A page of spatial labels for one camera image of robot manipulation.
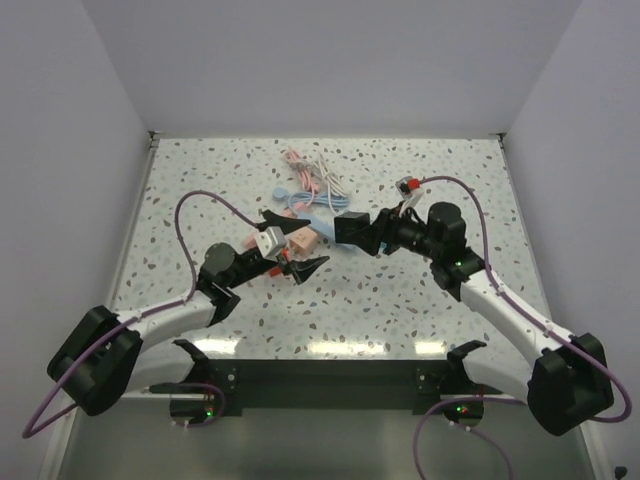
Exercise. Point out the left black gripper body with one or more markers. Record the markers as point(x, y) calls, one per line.
point(250, 268)

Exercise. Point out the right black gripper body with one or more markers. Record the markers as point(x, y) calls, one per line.
point(404, 233)

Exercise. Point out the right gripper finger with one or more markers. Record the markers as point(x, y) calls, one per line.
point(355, 227)
point(369, 239)

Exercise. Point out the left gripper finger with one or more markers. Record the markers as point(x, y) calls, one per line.
point(303, 270)
point(286, 224)

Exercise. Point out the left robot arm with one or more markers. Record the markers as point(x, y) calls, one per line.
point(96, 364)

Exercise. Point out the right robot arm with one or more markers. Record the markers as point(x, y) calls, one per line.
point(566, 384)

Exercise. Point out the pink power strip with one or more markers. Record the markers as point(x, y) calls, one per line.
point(303, 242)

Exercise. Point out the light blue power strip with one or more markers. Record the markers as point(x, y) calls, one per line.
point(323, 229)

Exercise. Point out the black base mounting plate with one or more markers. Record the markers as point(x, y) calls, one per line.
point(229, 387)

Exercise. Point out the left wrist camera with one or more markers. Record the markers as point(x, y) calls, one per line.
point(270, 242)

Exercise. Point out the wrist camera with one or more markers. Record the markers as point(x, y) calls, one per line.
point(411, 192)
point(270, 242)

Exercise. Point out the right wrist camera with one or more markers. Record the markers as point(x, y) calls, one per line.
point(411, 192)

